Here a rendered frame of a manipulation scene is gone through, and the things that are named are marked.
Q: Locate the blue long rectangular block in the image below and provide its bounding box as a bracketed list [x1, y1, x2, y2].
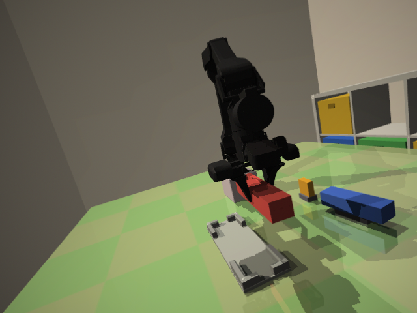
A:
[320, 186, 396, 224]

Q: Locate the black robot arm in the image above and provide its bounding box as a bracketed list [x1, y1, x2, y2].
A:
[202, 37, 288, 170]

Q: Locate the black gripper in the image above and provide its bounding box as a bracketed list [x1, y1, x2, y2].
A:
[208, 130, 300, 202]

